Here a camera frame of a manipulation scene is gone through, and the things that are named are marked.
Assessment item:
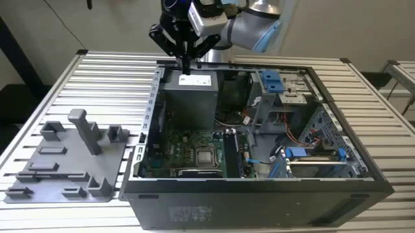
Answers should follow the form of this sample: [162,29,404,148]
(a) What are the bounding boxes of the black PC case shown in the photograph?
[118,59,395,230]

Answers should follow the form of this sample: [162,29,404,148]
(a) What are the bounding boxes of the gray plastic parts rack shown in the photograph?
[3,109,134,204]

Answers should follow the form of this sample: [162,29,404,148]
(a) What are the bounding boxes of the blue tipped black wire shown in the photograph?
[246,157,276,166]

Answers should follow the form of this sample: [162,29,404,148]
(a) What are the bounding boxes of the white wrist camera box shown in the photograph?
[187,1,230,37]

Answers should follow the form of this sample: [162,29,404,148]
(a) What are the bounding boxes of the orange data wire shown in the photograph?
[280,111,324,149]

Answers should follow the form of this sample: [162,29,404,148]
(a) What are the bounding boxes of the aluminium side table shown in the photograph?
[378,59,415,98]

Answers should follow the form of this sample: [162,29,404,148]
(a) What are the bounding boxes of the blue plastic drive latch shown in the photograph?
[260,69,286,94]

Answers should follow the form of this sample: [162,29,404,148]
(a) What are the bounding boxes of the metal disk cage blue handles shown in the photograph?
[271,147,358,179]

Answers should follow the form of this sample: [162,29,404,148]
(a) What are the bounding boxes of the black object beside table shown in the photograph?
[360,71,395,91]

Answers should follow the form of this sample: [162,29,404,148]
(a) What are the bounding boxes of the black graphics card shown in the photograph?
[178,169,224,178]

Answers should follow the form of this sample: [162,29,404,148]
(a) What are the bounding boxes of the green motherboard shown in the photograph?
[142,130,259,179]

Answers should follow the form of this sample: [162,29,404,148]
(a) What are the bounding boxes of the gray metal drive cage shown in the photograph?
[246,69,322,134]

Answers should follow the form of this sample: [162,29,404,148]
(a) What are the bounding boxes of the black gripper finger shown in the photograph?
[148,23,187,75]
[186,33,222,75]

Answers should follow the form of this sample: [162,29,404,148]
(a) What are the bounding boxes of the gray power supply unit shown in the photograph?
[160,70,220,129]

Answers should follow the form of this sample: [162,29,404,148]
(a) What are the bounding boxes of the silver CPU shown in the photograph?
[196,150,215,166]

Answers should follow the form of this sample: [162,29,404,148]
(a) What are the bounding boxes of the black round cooler fan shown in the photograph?
[215,108,247,126]

